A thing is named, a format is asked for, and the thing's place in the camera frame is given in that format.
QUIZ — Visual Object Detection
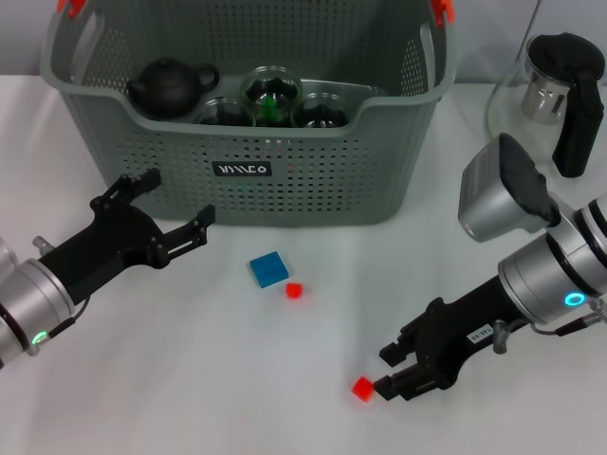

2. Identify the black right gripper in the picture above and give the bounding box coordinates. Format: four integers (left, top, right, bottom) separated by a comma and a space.
374, 274, 516, 402

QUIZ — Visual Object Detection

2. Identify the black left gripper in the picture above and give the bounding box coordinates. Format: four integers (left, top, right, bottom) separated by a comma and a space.
37, 168, 217, 298

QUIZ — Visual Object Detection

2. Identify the glass teacup black base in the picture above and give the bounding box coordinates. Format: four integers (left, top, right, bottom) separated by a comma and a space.
291, 91, 352, 129
196, 96, 250, 127
239, 65, 304, 128

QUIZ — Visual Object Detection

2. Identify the blue toy brick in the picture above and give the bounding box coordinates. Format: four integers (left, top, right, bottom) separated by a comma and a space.
248, 250, 291, 289

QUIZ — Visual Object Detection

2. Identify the green toy brick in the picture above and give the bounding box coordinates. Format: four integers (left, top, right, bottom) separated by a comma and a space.
263, 94, 281, 125

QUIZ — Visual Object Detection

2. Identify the grey perforated storage basket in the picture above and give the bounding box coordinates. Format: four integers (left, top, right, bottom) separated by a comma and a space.
40, 0, 459, 227

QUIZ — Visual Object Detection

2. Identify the black clay teapot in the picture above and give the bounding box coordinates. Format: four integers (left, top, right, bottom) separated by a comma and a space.
125, 57, 221, 119

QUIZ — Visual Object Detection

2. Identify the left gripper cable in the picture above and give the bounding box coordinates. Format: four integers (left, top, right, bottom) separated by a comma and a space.
28, 296, 94, 356

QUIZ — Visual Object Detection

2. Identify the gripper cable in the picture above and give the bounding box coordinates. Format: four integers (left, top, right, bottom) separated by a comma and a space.
28, 296, 94, 356
514, 296, 607, 338

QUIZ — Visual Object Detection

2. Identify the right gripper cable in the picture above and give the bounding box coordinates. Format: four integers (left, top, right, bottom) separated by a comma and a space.
514, 296, 607, 338

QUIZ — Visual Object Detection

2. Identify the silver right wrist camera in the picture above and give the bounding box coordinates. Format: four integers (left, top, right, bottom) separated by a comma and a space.
457, 133, 563, 243

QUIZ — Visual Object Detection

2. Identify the glass teapot black handle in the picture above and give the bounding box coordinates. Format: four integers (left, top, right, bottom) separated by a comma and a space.
484, 31, 607, 179

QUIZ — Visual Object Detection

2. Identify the orange basket handle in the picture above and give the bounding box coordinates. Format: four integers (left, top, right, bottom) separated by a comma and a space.
56, 0, 456, 27

